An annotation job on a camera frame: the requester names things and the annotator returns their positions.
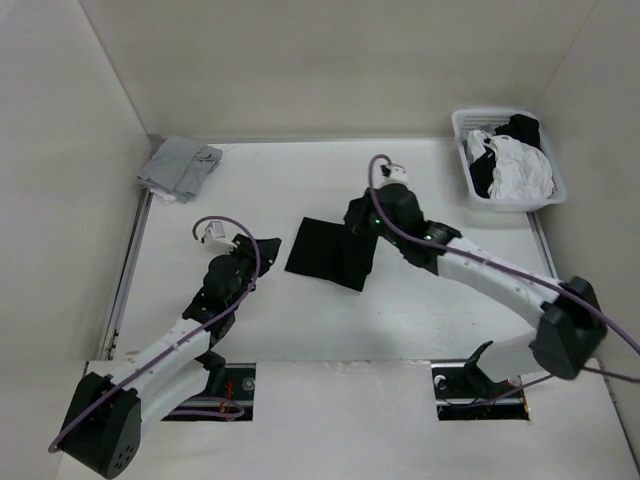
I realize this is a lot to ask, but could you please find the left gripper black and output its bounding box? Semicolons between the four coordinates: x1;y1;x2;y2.
223;235;280;310

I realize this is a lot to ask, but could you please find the black tank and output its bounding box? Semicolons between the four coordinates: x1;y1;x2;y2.
468;113;543;197
285;217;377;292

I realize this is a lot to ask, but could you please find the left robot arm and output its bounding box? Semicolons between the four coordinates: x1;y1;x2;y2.
50;235;281;479

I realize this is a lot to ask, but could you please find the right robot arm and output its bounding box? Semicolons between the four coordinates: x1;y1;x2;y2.
344;183;607;396

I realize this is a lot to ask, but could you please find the folded white tank top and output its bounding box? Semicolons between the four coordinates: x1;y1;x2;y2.
150;189;177;205

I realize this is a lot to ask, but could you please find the folded grey tank top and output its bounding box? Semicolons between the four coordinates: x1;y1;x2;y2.
137;136;223;203

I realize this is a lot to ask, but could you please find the white tank top in basket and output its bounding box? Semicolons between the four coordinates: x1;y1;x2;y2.
465;129;555;201

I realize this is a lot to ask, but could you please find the black tank top in basket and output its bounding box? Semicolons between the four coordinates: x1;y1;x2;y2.
468;113;543;197

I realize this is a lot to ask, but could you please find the white plastic laundry basket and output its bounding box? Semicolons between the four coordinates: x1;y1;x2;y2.
451;107;568;213

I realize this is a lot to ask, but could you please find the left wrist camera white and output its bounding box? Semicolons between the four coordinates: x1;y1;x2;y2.
201;220;235;255

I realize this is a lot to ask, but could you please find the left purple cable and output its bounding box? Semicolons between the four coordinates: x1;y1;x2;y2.
47;216;260;455

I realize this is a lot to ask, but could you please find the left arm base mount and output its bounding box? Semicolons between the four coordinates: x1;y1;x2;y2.
164;363;257;422

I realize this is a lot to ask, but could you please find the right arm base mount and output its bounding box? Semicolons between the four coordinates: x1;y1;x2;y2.
431;341;529;421

